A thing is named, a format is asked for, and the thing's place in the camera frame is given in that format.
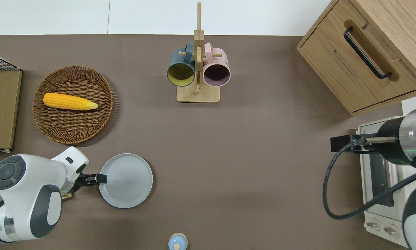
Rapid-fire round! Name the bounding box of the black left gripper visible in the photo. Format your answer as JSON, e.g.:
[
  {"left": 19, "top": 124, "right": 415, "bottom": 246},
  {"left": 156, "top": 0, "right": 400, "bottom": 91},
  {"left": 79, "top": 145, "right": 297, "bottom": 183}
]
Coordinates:
[{"left": 77, "top": 173, "right": 107, "bottom": 187}]

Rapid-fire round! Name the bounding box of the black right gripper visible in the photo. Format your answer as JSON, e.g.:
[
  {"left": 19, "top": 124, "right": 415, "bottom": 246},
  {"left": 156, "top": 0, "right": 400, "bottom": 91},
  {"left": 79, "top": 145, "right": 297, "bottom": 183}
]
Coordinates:
[{"left": 331, "top": 134, "right": 377, "bottom": 153}]

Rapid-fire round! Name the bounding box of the gray round plate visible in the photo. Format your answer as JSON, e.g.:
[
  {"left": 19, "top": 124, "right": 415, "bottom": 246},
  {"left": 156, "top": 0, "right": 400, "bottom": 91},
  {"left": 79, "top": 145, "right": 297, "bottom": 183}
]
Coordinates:
[{"left": 98, "top": 153, "right": 153, "bottom": 209}]

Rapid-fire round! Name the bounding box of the brown wicker basket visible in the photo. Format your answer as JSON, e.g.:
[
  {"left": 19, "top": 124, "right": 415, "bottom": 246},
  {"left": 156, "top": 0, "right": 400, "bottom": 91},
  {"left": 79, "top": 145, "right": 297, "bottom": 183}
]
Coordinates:
[{"left": 32, "top": 65, "right": 114, "bottom": 145}]

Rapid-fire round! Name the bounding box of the white toaster oven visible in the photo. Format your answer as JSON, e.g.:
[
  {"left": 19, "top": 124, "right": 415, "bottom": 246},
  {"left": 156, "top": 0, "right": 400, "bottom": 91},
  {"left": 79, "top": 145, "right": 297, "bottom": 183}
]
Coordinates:
[{"left": 357, "top": 116, "right": 416, "bottom": 249}]

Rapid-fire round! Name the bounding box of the wooden drawer cabinet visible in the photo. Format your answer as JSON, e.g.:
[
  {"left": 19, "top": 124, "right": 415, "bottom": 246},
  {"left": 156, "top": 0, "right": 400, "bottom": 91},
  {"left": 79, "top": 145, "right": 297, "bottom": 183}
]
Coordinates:
[{"left": 297, "top": 0, "right": 416, "bottom": 117}]

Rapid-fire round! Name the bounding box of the yellow corn cob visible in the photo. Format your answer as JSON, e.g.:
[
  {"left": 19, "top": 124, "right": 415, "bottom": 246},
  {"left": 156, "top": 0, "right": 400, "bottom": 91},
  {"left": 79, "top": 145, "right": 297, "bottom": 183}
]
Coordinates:
[{"left": 43, "top": 92, "right": 99, "bottom": 111}]

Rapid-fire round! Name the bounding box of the brown table cover sheet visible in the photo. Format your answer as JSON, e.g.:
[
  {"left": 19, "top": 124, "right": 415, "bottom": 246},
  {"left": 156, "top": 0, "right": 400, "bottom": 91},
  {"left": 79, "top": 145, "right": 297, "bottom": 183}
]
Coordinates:
[{"left": 0, "top": 34, "right": 413, "bottom": 250}]

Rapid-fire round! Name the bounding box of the wooden mug tree stand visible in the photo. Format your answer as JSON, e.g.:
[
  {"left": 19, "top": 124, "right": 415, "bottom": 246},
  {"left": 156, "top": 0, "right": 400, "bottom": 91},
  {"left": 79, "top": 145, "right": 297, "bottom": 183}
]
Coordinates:
[{"left": 177, "top": 3, "right": 221, "bottom": 103}]

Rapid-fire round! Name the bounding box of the teal mug yellow inside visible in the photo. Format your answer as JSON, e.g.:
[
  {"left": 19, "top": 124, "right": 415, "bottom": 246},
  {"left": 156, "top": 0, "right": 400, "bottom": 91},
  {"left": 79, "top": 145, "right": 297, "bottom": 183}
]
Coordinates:
[{"left": 167, "top": 43, "right": 197, "bottom": 87}]

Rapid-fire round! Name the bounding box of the pink mug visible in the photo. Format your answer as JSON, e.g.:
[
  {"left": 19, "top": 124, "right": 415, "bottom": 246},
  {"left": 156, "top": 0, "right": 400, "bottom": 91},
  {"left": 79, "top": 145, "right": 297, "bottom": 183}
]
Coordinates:
[{"left": 203, "top": 42, "right": 231, "bottom": 87}]

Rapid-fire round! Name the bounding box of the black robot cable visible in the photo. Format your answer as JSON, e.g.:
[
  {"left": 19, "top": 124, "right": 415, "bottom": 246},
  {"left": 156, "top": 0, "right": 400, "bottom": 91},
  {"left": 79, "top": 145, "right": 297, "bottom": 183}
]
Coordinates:
[{"left": 323, "top": 139, "right": 416, "bottom": 220}]

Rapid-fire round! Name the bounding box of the black cabinet handle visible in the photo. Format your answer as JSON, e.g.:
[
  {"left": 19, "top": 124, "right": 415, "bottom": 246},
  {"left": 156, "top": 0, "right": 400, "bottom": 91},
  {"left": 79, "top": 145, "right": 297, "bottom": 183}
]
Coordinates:
[{"left": 343, "top": 27, "right": 392, "bottom": 80}]

